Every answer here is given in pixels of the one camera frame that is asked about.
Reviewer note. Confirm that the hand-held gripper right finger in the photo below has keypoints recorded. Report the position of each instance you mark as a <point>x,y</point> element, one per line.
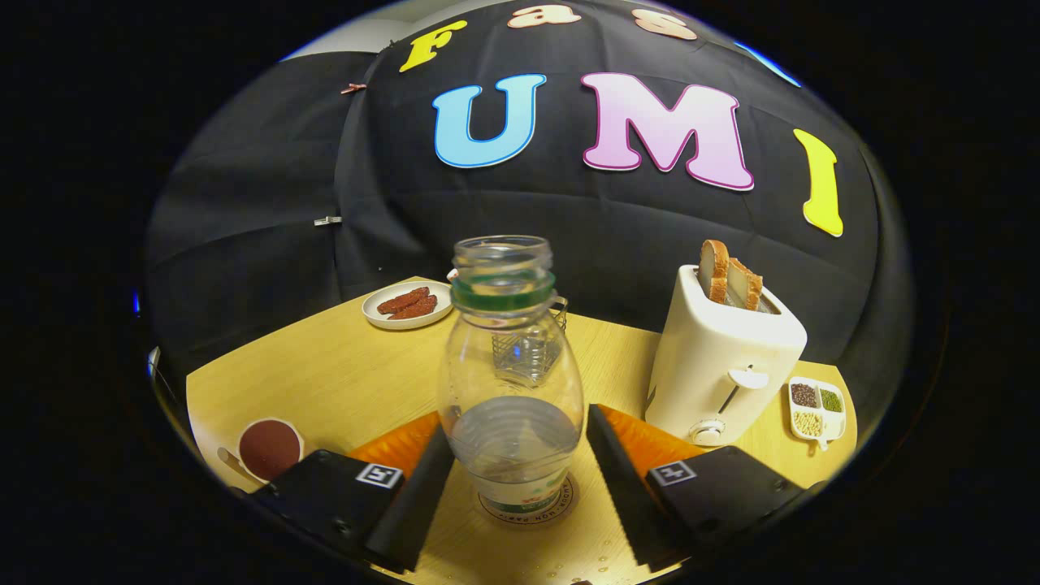
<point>621,496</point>

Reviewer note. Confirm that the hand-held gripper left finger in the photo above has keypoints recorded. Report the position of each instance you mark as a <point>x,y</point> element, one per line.
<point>414,504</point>

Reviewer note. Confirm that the round cork coaster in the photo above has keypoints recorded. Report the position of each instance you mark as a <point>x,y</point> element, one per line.
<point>569,497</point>

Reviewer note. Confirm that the clear plastic juice bottle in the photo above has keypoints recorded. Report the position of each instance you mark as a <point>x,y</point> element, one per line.
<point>512,439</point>

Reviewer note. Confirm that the wooden table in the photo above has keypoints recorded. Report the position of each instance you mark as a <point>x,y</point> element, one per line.
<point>325,382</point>

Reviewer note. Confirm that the white toaster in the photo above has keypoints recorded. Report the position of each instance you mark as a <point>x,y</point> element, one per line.
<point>715,357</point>

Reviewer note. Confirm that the white round plate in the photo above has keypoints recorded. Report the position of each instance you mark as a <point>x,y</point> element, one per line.
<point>378,318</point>

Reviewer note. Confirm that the red sausage piece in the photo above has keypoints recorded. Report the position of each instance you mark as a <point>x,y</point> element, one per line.
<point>416,308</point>
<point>402,300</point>

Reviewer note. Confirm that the white divided bean dish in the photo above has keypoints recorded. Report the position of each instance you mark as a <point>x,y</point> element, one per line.
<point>816,410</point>

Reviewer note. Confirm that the toasted bread slice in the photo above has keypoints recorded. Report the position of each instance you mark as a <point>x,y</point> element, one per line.
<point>715,272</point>
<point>743,286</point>

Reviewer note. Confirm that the silver clip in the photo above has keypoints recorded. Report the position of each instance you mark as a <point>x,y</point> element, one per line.
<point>328,220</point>

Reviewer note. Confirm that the black backdrop cloth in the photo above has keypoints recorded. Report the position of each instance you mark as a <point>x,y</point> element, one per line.
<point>244,162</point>

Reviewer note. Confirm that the copper clip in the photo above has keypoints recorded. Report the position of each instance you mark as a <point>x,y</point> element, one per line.
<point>353,88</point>

